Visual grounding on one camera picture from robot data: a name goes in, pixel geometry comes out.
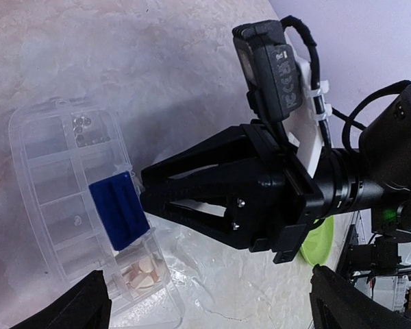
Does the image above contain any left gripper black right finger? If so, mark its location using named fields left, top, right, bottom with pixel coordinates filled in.
left=310, top=265, right=411, bottom=329

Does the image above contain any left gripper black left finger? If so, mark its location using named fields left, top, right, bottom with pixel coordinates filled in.
left=14, top=270, right=112, bottom=329

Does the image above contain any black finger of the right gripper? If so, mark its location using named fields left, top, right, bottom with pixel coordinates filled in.
left=141, top=125, right=260, bottom=192
left=140, top=191, right=250, bottom=249

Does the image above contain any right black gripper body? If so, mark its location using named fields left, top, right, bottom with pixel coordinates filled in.
left=225, top=124, right=323, bottom=264

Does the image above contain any clear plastic pill organizer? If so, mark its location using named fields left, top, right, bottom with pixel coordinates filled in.
left=9, top=97, right=185, bottom=328

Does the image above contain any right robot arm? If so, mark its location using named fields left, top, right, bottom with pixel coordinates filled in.
left=140, top=80, right=411, bottom=264

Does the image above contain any green round plate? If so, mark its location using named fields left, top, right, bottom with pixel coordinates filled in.
left=300, top=216, right=334, bottom=267

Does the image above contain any pile of beige tablets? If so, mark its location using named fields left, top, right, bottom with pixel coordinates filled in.
left=121, top=256, right=164, bottom=298

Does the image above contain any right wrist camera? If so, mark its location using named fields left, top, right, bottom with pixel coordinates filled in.
left=232, top=16, right=332, bottom=176

